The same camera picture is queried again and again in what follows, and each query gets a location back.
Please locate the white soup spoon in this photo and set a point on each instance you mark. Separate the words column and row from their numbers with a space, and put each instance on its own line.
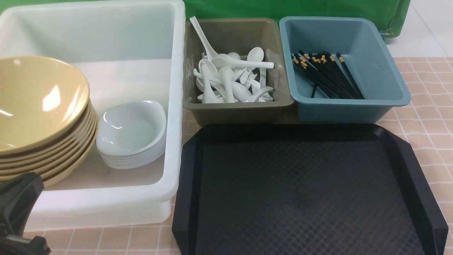
column 224, row 60

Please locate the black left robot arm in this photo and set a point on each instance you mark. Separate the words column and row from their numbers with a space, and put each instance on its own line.
column 17, row 199

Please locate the pile of white spoons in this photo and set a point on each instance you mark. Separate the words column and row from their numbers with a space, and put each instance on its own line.
column 233, row 85

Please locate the long white upright spoon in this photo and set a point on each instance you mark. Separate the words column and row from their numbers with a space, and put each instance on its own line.
column 210, row 52

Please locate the black plastic serving tray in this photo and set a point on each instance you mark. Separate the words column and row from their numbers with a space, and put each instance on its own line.
column 304, row 189

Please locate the olive plastic spoon bin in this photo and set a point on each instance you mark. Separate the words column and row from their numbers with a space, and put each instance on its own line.
column 239, row 36

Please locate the stack of white dishes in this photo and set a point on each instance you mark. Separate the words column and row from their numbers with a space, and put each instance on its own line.
column 132, row 135

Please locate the bundle of black chopsticks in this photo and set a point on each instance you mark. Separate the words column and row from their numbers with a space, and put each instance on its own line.
column 329, row 75

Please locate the blue plastic chopstick bin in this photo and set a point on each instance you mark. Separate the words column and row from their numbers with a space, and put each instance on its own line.
column 367, row 57

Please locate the large white plastic tub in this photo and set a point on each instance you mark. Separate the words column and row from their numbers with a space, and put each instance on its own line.
column 129, row 50

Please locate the stack of yellow bowls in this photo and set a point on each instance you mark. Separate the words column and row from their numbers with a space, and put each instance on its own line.
column 48, row 123

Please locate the green cloth backdrop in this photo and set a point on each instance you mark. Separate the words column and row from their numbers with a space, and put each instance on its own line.
column 387, row 15

